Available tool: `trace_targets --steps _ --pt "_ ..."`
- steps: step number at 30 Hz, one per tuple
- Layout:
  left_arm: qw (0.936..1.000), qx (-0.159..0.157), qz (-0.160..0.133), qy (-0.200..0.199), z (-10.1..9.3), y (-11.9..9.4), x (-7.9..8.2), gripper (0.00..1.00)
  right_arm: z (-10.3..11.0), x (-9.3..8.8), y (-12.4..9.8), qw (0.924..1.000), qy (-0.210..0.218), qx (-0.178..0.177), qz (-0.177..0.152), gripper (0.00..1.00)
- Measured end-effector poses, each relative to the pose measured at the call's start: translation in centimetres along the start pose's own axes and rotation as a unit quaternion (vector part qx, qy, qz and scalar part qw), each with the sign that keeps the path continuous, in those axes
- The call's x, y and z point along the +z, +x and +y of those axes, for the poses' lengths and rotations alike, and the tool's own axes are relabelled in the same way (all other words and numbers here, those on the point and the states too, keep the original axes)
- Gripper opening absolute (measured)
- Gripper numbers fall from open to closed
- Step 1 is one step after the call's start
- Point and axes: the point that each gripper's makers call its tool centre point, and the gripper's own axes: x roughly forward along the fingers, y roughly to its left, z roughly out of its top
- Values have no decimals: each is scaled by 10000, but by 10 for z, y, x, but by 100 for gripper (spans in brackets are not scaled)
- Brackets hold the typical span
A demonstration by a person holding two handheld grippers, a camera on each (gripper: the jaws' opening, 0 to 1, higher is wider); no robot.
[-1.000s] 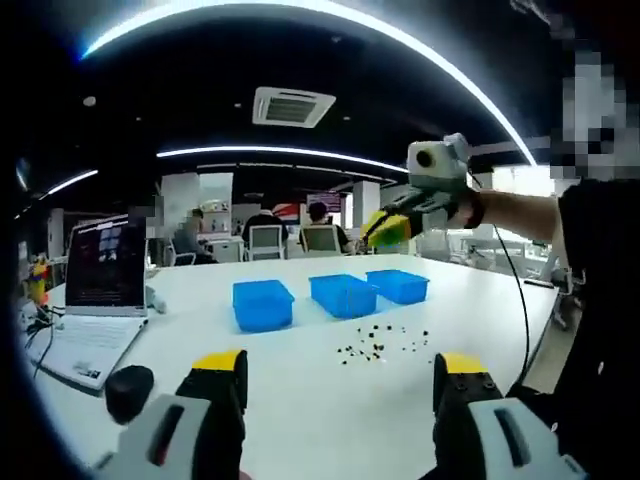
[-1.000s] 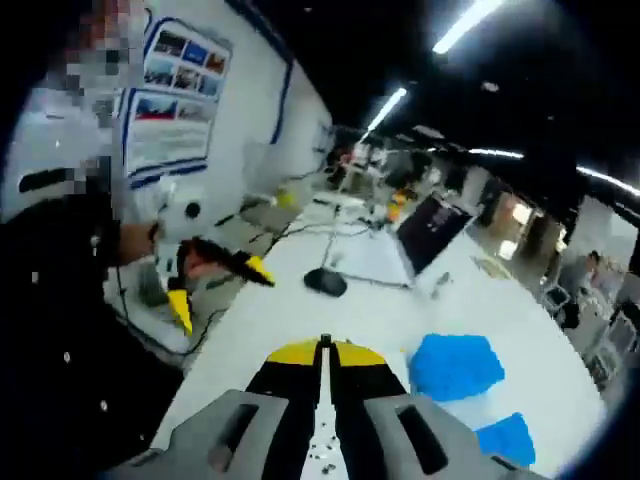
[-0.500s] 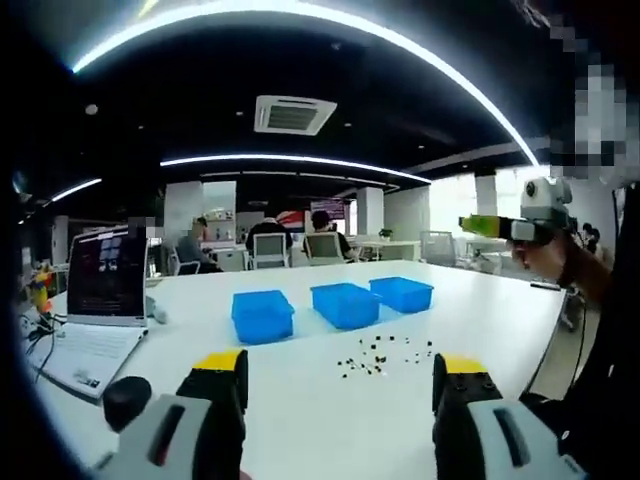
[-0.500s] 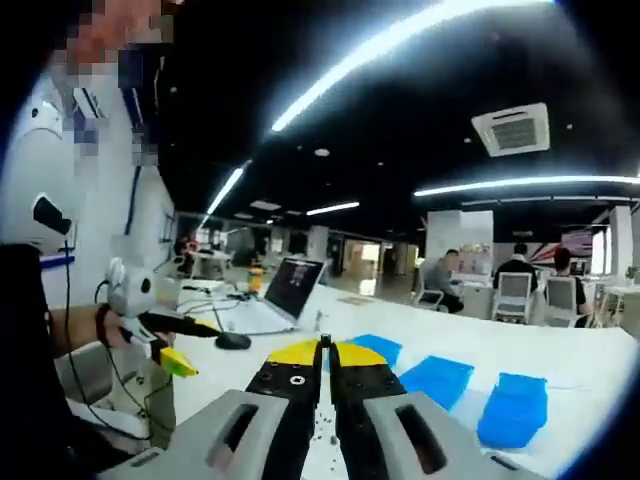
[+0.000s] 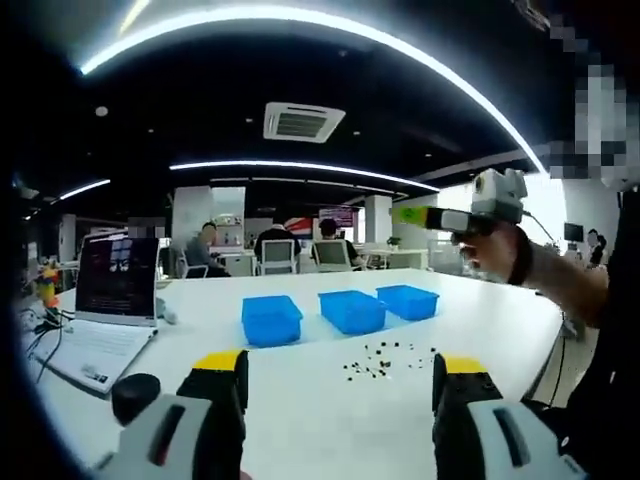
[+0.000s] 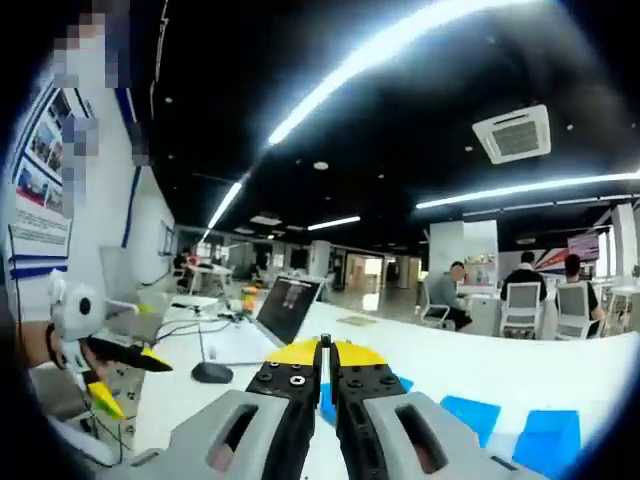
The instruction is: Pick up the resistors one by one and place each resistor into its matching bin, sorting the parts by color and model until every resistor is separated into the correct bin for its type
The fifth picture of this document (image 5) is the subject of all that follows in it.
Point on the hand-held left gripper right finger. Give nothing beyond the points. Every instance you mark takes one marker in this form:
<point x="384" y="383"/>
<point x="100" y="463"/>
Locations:
<point x="500" y="440"/>

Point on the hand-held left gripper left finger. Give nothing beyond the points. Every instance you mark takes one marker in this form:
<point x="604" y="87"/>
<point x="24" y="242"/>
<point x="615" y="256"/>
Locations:
<point x="165" y="440"/>

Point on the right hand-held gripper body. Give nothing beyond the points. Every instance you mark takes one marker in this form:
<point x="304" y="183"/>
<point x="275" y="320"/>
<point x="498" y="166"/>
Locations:
<point x="500" y="200"/>

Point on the blue plastic bin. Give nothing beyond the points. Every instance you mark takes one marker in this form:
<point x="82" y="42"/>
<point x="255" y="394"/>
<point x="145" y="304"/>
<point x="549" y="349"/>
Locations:
<point x="352" y="315"/>
<point x="410" y="305"/>
<point x="272" y="322"/>

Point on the group of resistors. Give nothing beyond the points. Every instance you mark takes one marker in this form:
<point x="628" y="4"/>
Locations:
<point x="384" y="363"/>

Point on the person's right hand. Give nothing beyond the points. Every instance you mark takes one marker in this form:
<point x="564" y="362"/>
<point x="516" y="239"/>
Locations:
<point x="495" y="255"/>

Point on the black computer mouse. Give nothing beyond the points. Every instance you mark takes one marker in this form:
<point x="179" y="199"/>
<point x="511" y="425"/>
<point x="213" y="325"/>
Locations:
<point x="135" y="397"/>

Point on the potted plant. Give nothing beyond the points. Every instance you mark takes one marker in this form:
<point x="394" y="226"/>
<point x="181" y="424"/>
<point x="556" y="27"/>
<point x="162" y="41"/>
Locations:
<point x="394" y="242"/>

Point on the black wristband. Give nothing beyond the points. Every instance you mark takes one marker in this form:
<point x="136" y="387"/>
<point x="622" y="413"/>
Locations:
<point x="522" y="260"/>

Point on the grey crumpled object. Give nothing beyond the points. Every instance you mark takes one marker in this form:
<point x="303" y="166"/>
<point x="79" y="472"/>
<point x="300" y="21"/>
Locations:
<point x="167" y="312"/>

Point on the person's dark clothing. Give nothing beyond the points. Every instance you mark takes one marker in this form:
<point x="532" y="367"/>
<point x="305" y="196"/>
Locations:
<point x="615" y="375"/>

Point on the curved ceiling light strip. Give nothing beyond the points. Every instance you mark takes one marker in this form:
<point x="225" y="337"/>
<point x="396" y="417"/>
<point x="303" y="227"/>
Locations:
<point x="300" y="165"/>

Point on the white laptop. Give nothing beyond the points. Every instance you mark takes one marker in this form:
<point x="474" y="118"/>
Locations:
<point x="117" y="280"/>

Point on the ceiling air vent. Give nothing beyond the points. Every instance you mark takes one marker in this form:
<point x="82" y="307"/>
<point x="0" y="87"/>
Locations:
<point x="305" y="122"/>

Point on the white office chair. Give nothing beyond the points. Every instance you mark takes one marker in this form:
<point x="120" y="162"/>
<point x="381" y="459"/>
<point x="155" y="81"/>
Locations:
<point x="278" y="257"/>

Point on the long curved ceiling light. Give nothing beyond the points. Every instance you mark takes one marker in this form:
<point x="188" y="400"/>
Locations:
<point x="400" y="42"/>

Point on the short ceiling light strip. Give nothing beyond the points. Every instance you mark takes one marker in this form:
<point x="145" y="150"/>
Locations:
<point x="85" y="189"/>

